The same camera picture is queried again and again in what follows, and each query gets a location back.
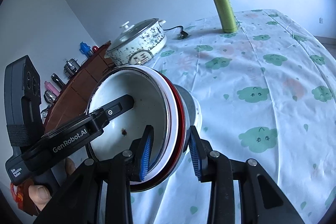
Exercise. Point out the small white enamel bowl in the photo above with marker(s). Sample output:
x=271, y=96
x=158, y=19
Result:
x=123, y=79

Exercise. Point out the black thermos flask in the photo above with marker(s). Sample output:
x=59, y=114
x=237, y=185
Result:
x=57, y=81

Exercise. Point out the steel rice cooker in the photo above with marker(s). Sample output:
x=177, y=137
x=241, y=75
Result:
x=71, y=66

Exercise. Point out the brown wooden sideboard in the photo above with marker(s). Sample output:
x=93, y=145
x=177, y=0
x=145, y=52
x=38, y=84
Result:
x=76, y=87

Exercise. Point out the blue water bottle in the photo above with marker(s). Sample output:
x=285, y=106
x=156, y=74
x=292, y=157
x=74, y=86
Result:
x=84, y=49

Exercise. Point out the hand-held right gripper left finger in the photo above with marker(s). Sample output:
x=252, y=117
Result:
x=147, y=155

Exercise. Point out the pink thermos flask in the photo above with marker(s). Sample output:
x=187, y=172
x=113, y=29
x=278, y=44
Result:
x=52, y=88

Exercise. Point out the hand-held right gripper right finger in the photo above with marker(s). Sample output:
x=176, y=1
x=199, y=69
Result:
x=195, y=158

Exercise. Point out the speckled white electric pot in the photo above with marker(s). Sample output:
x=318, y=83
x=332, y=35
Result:
x=147, y=48

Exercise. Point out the steel kettle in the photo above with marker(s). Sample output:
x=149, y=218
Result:
x=49, y=97

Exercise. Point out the white tablecloth green clouds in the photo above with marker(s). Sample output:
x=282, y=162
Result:
x=249, y=69

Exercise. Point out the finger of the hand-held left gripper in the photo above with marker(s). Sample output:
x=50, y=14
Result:
x=120, y=106

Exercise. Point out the person's left hand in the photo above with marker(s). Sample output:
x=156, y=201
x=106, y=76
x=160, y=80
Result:
x=39, y=196

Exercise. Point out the dark red rimmed plate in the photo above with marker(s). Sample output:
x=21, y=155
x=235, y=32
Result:
x=190, y=106

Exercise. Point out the green thermos bottle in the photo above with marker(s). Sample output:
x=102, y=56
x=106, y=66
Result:
x=225, y=8

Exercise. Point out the small red object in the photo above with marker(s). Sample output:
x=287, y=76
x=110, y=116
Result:
x=95, y=49

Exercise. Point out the white red plastic plate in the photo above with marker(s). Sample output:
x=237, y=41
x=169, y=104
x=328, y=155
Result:
x=170, y=113

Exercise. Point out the glass pot lid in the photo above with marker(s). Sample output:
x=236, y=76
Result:
x=136, y=29

